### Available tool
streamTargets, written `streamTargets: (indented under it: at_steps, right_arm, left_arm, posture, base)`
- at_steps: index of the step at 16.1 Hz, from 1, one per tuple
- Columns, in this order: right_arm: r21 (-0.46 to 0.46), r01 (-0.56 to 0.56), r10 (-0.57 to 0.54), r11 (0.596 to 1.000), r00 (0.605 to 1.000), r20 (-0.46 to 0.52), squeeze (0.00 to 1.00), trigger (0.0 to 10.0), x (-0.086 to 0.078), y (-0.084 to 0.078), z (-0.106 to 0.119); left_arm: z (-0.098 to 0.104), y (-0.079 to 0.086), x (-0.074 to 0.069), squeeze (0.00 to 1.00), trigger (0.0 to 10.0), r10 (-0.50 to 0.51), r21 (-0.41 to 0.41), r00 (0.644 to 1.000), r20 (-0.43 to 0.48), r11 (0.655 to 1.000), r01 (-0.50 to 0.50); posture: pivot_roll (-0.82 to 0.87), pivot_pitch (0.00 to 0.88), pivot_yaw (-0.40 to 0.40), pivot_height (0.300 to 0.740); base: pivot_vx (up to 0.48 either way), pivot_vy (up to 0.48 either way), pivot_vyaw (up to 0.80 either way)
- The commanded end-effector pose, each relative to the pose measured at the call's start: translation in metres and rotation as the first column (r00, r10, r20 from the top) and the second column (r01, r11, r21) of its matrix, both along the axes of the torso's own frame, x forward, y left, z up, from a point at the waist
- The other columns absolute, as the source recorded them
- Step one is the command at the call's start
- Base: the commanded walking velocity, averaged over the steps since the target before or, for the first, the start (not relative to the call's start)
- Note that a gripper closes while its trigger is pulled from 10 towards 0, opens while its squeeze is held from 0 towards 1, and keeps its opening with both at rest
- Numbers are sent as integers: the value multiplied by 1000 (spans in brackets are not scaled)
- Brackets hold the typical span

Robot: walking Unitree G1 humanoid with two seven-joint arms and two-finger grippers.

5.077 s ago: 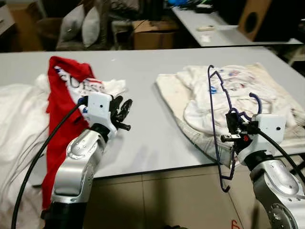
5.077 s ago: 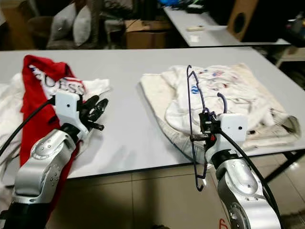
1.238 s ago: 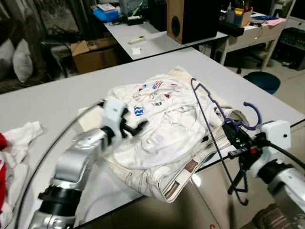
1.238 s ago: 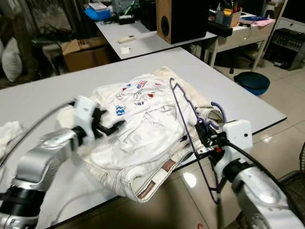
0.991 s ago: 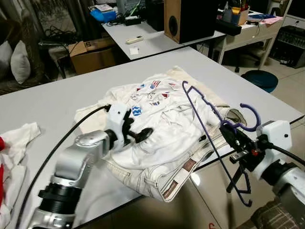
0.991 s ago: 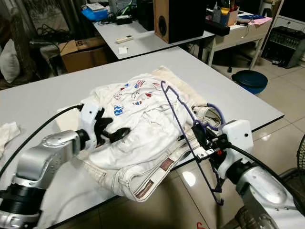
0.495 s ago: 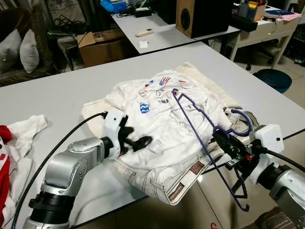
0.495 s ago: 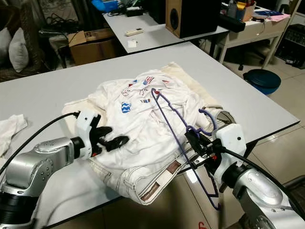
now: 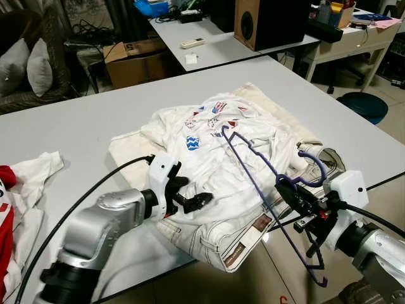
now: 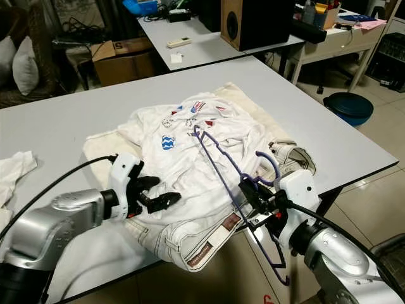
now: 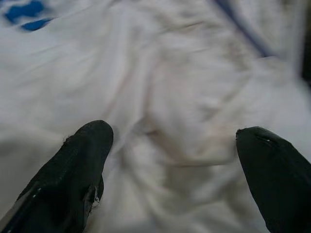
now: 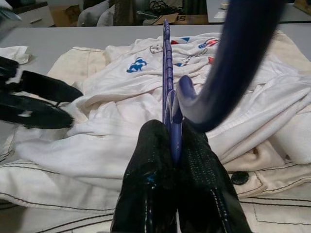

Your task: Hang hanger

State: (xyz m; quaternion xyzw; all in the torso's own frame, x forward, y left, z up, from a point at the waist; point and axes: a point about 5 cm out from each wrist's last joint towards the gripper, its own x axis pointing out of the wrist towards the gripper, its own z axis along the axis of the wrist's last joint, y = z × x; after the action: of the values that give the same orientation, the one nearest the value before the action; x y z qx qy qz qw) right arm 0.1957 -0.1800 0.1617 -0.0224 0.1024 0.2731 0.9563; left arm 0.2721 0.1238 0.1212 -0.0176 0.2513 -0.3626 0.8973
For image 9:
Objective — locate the wooden speaker with black front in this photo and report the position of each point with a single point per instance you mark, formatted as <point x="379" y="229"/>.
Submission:
<point x="272" y="22"/>

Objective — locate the white trousers with brown labels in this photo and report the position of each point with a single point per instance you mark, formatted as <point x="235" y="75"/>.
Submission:
<point x="215" y="244"/>

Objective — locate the white remote control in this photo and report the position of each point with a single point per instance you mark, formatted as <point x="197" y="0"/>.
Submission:
<point x="193" y="43"/>

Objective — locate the brown cardboard box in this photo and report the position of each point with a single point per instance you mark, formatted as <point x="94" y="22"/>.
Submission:
<point x="136" y="69"/>

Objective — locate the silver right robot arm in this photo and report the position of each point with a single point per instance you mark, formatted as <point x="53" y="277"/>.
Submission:
<point x="380" y="256"/>

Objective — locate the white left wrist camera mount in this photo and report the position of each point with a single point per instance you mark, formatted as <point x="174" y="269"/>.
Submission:
<point x="161" y="174"/>

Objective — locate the grey pillow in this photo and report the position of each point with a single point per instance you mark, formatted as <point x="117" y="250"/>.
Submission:
<point x="40" y="66"/>
<point x="12" y="66"/>

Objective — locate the purple plastic hanger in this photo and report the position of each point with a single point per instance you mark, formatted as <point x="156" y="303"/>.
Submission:
<point x="325" y="172"/>

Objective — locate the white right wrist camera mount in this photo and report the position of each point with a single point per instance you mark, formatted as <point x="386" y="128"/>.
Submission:
<point x="347" y="190"/>

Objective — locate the wooden pen holder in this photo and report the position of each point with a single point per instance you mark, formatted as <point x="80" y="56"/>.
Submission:
<point x="338" y="14"/>

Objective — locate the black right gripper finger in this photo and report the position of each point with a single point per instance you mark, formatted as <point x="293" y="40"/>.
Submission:
<point x="296" y="189"/>
<point x="295" y="199"/>

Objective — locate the long black box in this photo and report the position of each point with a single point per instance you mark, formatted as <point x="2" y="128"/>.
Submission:
<point x="326" y="30"/>

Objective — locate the small white card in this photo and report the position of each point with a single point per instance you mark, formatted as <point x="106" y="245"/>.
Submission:
<point x="191" y="59"/>

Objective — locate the pink paper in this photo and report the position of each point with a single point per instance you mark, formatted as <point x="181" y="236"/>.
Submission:
<point x="387" y="23"/>

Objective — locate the blue plastic box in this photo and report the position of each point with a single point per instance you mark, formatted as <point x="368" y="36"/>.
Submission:
<point x="150" y="7"/>

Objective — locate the cream towel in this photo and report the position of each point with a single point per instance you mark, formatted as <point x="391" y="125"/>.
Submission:
<point x="126" y="152"/>

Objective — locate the dark wicker armchair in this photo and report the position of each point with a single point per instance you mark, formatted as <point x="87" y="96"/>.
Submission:
<point x="38" y="104"/>

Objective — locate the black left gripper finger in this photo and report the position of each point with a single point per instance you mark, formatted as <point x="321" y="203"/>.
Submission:
<point x="180" y="183"/>
<point x="197" y="202"/>

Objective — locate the white printed shirt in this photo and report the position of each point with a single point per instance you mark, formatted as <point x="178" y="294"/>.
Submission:
<point x="209" y="164"/>

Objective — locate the cream desk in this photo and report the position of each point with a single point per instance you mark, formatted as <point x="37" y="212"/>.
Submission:
<point x="354" y="43"/>

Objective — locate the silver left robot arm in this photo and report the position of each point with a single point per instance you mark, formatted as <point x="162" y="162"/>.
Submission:
<point x="95" y="228"/>

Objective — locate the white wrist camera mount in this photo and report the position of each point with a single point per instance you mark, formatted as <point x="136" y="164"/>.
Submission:
<point x="347" y="190"/>
<point x="161" y="174"/>

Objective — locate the round blue stool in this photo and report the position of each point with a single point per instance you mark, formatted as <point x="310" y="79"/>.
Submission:
<point x="362" y="106"/>

